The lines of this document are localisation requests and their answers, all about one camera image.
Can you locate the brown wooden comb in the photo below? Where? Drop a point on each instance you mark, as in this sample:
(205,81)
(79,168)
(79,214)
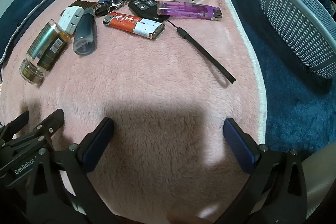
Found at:
(85,4)

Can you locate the light blue plastic basket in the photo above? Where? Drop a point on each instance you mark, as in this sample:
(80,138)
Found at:
(288,16)

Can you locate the dark grey cylindrical bottle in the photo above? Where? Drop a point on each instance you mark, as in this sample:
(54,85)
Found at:
(84,29)

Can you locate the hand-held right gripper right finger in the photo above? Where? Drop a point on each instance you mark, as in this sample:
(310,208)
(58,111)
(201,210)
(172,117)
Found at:
(237,145)

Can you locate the blue plush blanket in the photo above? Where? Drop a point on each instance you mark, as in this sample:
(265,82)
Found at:
(283,98)

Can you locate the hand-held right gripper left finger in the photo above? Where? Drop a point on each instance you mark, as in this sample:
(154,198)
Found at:
(98,142)

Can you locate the pink fleece blanket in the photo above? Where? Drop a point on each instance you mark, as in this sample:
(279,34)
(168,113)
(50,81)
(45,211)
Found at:
(157,69)

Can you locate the metal keys on keyring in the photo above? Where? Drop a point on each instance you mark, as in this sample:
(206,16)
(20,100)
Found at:
(115,5)

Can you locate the purple translucent lighter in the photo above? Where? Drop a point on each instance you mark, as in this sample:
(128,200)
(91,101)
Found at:
(183,10)

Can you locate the red and white lighter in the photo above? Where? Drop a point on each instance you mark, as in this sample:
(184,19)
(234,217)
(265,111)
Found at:
(131,23)

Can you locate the white plug adapter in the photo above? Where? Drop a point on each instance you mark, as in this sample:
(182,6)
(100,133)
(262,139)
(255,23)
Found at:
(69,18)

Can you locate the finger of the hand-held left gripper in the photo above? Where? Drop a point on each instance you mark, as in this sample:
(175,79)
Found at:
(18,121)
(53,120)

